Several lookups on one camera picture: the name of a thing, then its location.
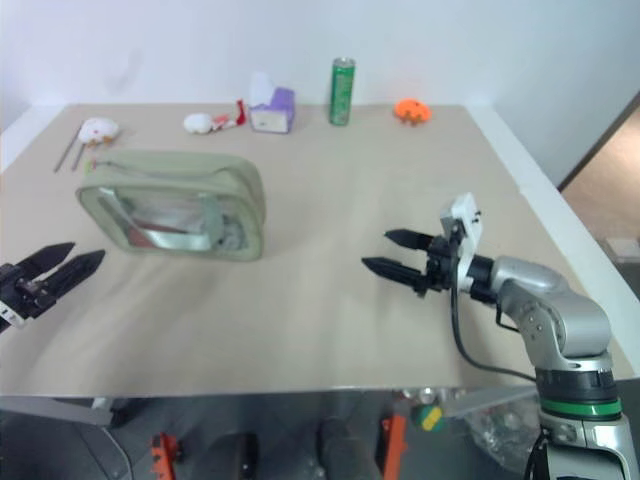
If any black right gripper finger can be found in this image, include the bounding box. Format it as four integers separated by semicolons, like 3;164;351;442
360;255;427;297
383;228;436;252

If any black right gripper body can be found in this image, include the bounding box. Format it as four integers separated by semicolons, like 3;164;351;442
415;231;465;299

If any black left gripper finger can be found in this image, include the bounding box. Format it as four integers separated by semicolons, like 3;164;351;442
19;242;77;282
46;249;108;307

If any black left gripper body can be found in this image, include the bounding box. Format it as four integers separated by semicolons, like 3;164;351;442
0;262;56;322

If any green zippered pouch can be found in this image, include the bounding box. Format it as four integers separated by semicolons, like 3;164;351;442
74;148;266;262

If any orange plastic toy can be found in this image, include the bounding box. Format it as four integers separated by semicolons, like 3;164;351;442
393;97;433;127

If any white round chicken toy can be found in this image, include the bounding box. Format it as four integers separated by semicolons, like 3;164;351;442
79;116;122;147

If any yellow green ball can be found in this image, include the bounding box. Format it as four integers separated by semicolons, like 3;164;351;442
410;404;445;433

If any green drink can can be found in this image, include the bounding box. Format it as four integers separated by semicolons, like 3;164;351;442
328;56;358;127

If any orange black tool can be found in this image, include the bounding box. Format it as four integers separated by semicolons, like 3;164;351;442
381;413;410;480
149;431;185;480

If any clear plastic bag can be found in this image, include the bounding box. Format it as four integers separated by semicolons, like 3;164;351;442
468;399;547;472

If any white object on floor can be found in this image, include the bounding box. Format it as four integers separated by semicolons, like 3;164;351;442
606;236;640;262

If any purple tissue box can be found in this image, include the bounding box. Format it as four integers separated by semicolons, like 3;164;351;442
247;71;297;134

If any white egg-shaped toy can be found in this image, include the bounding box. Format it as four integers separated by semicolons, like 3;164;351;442
182;112;217;136

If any red and white packet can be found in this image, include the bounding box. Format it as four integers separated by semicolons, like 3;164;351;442
212;99;250;133

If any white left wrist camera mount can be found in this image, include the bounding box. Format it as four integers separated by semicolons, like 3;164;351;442
0;298;27;335

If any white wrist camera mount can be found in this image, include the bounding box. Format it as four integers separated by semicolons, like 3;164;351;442
439;191;486;292
0;298;27;335

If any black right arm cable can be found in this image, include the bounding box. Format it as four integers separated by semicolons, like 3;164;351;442
448;283;542;381

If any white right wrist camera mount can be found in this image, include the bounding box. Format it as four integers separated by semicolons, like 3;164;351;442
439;191;486;292

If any grey metal table frame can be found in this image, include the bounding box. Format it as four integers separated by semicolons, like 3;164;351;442
0;395;114;427

